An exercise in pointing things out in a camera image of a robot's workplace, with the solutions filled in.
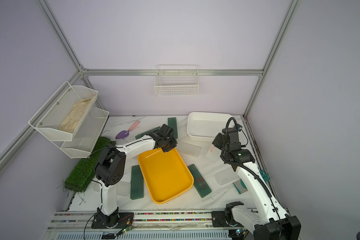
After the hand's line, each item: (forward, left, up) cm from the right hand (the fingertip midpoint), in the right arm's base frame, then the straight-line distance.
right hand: (221, 141), depth 79 cm
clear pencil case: (+9, +18, -20) cm, 28 cm away
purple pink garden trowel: (+23, +64, -19) cm, 71 cm away
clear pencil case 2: (-11, -5, -23) cm, 26 cm away
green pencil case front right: (-15, +12, -19) cm, 27 cm away
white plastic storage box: (+22, +5, -11) cm, 25 cm away
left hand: (+7, +25, -14) cm, 30 cm away
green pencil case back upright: (+33, +30, -20) cm, 49 cm away
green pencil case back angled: (+21, +47, -17) cm, 54 cm away
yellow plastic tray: (-9, +32, -19) cm, 38 cm away
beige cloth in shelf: (+8, +80, +10) cm, 81 cm away
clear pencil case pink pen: (-3, +6, -1) cm, 7 cm away
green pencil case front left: (-15, +48, -18) cm, 53 cm away
